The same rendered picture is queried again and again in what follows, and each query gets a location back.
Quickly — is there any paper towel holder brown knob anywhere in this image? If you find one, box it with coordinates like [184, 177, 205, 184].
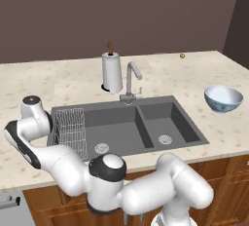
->
[100, 40, 125, 94]

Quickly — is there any grey sink tap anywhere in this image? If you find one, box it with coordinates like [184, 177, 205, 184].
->
[119, 61, 145, 106]

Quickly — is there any white and blue bowl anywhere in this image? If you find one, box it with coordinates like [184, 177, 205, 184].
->
[203, 85, 244, 114]

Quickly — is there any white paper towel roll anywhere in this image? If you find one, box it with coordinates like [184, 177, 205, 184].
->
[101, 52, 125, 94]

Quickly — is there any grey dishwasher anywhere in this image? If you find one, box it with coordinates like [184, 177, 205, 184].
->
[0, 189, 37, 226]

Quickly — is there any wooden cabinet door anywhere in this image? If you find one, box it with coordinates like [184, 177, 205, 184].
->
[187, 157, 235, 226]
[207, 154, 249, 226]
[22, 184, 98, 226]

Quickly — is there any dark grey double sink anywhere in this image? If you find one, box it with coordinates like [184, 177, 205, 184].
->
[46, 94, 210, 162]

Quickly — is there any wire dish rack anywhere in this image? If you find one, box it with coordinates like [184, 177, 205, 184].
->
[53, 107, 89, 162]

